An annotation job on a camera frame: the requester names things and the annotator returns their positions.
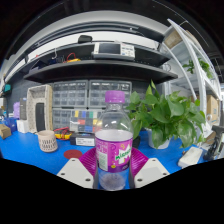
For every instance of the beige patterned cup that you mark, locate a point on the beige patterned cup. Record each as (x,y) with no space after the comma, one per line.
(47,141)

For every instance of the flat white device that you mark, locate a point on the flat white device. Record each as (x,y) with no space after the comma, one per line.
(190,156)

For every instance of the yellow multimeter with red leads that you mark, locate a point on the yellow multimeter with red leads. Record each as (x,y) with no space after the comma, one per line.
(63,134)

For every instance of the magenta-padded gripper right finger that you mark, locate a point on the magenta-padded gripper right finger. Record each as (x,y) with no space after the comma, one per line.
(151,170)

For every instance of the green plant in white pot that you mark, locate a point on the green plant in white pot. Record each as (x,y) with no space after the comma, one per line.
(166,116)

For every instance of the purple container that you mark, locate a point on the purple container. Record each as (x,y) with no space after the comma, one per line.
(16,110)

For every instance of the flat round red coaster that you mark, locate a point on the flat round red coaster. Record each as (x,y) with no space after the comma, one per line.
(72,154)

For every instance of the dark grey box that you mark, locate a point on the dark grey box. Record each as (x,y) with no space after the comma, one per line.
(23,108)

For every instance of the white shelf unit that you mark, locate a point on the white shelf unit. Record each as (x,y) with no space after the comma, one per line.
(200,80)

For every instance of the small cardboard box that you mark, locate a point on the small cardboard box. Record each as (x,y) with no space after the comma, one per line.
(4,131)

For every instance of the black box with white label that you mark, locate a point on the black box with white label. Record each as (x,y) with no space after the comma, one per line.
(82,140)

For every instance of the black device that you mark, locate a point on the black device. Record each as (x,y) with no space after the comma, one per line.
(215,143)

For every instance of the beige perforated tray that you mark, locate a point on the beige perforated tray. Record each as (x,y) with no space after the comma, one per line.
(31,110)

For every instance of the clear bottle with purple cap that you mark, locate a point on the clear bottle with purple cap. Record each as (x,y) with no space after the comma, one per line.
(114,146)

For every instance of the clear box with coloured parts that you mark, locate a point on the clear box with coloured parts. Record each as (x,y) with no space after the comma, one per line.
(85,121)

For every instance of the blue box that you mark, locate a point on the blue box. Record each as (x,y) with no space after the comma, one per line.
(10,125)

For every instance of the dark shelf unit with instruments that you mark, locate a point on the dark shelf unit with instruments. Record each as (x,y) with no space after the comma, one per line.
(100,68)

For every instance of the teal object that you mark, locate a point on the teal object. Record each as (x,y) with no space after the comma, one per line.
(7,88)

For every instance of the flat black case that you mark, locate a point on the flat black case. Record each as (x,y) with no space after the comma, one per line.
(136,142)

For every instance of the small white box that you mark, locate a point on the small white box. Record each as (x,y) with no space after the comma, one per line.
(22,126)

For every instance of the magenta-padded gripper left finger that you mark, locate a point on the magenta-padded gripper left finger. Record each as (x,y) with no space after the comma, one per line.
(75,171)

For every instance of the black speaker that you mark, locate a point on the black speaker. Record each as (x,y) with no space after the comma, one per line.
(40,116)

